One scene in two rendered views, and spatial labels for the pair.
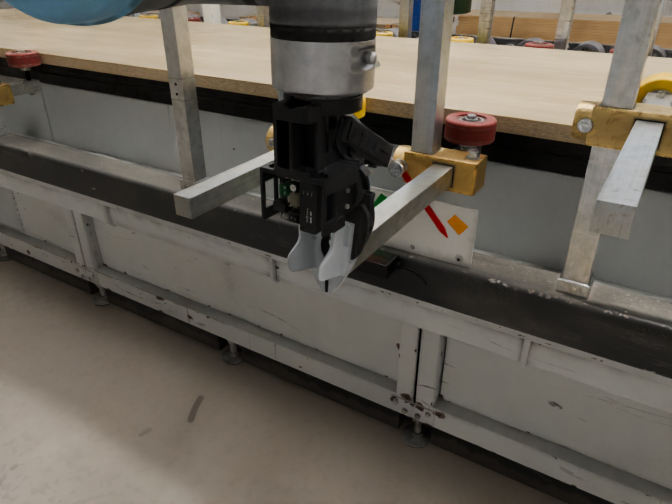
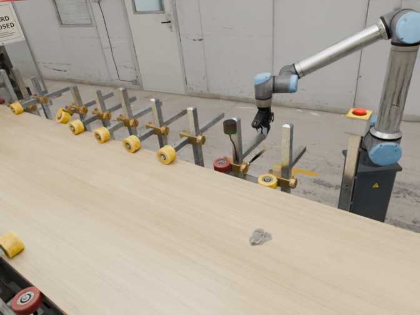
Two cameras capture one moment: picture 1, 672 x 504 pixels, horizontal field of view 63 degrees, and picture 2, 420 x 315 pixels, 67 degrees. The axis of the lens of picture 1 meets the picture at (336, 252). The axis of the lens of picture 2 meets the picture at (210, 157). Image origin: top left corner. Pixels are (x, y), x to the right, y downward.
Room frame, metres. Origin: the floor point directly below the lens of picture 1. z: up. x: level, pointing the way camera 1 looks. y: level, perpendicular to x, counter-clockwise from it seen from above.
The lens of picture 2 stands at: (2.13, -0.11, 1.71)
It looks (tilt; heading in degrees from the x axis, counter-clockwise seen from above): 31 degrees down; 187
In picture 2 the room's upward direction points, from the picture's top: 7 degrees counter-clockwise
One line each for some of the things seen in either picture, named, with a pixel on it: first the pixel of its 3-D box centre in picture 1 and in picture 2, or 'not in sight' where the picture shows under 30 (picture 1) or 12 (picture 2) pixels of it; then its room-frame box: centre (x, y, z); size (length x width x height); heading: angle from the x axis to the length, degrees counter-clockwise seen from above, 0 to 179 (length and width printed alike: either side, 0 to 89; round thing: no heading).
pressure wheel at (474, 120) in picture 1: (467, 150); (222, 171); (0.87, -0.21, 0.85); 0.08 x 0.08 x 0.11
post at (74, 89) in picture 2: not in sight; (84, 118); (0.17, -1.20, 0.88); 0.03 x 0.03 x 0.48; 59
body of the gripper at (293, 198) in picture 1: (318, 160); (264, 114); (0.49, 0.02, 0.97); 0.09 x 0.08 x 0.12; 148
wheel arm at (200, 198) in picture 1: (281, 161); (285, 169); (0.85, 0.09, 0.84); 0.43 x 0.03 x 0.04; 149
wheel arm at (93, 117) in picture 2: not in sight; (107, 110); (0.23, -0.99, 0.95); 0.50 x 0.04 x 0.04; 149
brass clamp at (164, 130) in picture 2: not in sight; (157, 129); (0.55, -0.58, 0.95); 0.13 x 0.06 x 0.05; 59
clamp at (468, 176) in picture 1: (438, 167); (234, 165); (0.81, -0.16, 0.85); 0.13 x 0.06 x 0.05; 59
